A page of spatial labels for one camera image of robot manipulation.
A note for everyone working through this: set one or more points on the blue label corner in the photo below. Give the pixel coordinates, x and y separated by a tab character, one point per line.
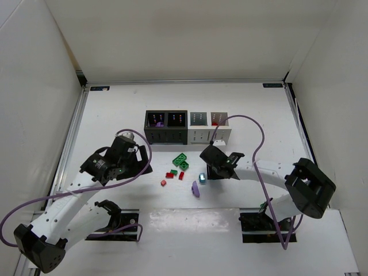
99	88
272	85

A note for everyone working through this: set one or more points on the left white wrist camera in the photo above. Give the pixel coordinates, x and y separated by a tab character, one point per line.
128	134

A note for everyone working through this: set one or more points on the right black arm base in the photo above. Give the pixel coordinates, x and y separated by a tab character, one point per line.
257	228

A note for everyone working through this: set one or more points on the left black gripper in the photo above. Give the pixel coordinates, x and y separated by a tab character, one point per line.
142	160

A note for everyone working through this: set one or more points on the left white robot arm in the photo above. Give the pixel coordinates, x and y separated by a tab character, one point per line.
72	217

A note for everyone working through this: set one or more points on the blue label right corner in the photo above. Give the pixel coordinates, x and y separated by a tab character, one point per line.
272	85

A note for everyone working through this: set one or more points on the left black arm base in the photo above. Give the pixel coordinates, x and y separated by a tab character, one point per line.
127	217

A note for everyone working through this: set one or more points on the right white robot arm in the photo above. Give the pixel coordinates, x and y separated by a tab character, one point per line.
309	190

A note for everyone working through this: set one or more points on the light blue lego brick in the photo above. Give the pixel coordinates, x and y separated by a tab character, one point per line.
202	178

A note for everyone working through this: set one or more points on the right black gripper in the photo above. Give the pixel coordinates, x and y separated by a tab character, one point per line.
216	171

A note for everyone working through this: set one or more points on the red and green lego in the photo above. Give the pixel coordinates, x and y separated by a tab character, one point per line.
171	174

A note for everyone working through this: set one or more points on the flat purple lego piece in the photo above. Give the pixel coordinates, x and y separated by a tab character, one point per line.
195	190

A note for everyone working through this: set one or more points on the blue label left corner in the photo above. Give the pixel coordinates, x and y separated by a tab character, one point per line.
99	88

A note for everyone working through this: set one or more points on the large green lego brick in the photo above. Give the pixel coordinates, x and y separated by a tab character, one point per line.
180	161

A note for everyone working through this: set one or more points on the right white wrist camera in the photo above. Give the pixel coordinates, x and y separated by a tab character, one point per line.
219	143

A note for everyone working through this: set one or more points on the black double bin container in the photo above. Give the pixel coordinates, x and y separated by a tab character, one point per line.
175	126

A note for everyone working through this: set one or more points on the white double bin container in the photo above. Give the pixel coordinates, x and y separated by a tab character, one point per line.
200	129

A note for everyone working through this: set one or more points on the small red lego brick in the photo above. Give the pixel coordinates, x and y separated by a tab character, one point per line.
181	175

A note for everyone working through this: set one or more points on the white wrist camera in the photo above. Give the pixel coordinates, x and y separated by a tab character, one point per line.
128	134
219	143

